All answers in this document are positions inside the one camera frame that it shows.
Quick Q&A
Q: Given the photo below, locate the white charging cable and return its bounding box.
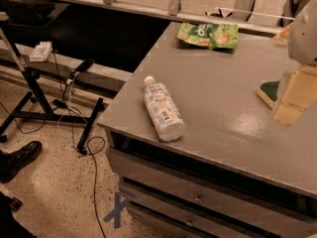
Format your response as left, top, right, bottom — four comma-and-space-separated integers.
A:
56, 70, 87, 147

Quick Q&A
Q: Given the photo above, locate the small white box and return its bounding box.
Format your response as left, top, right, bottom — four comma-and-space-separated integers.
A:
29, 42, 53, 62

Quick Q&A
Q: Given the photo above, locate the black leather shoe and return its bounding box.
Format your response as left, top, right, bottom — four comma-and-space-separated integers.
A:
0, 141, 42, 183

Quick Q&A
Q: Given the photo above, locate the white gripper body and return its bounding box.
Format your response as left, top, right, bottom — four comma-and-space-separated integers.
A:
291, 64, 317, 83

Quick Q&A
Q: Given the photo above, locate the green yellow sponge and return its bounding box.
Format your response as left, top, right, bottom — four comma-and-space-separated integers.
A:
257, 81, 279, 109

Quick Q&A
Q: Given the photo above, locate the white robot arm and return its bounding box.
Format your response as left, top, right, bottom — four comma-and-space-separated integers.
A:
271, 0, 317, 126

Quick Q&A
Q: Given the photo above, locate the clear plastic water bottle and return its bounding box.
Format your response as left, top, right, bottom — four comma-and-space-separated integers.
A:
144, 76, 185, 142

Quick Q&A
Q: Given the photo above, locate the black metal stand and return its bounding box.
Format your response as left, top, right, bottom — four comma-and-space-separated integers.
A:
0, 28, 104, 155

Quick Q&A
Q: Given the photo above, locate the black smartphone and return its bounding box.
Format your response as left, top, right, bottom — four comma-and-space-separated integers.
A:
75, 59, 94, 72

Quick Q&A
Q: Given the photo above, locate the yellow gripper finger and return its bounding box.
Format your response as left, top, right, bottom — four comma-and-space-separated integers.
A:
272, 70, 317, 126

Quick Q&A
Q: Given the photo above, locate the grey drawer cabinet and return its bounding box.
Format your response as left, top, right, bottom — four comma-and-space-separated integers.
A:
99, 24, 317, 238

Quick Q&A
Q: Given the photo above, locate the green snack bag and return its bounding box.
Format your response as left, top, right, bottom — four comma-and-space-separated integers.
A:
177, 23, 239, 50

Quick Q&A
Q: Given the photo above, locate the black floor cable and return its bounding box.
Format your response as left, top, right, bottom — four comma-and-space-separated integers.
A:
86, 136, 107, 238

